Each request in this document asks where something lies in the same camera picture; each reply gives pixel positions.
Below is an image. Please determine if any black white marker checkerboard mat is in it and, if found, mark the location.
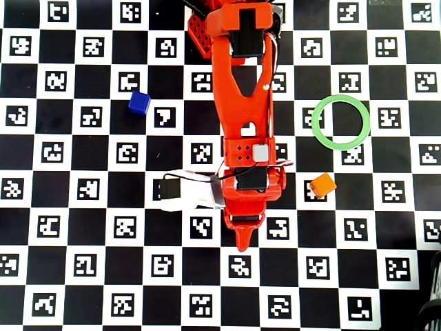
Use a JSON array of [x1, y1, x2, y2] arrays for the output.
[[0, 0, 441, 328]]

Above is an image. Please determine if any green flat ring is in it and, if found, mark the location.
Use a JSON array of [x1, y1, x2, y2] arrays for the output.
[[311, 94, 371, 151]]

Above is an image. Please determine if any black tripod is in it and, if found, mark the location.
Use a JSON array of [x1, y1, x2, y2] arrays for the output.
[[418, 250, 441, 331]]

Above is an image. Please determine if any blue cube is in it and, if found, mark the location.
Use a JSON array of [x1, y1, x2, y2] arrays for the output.
[[127, 90, 152, 115]]

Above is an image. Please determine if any red gripper black motor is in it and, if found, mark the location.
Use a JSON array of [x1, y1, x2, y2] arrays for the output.
[[220, 167, 288, 253]]

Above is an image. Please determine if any red perforated robot base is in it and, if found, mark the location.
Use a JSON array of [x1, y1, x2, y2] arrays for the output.
[[187, 13, 215, 58]]

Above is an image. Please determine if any orange cube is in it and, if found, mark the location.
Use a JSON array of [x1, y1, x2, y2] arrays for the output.
[[309, 172, 338, 199]]

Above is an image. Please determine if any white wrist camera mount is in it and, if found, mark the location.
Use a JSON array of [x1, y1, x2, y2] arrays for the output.
[[158, 169, 227, 212]]

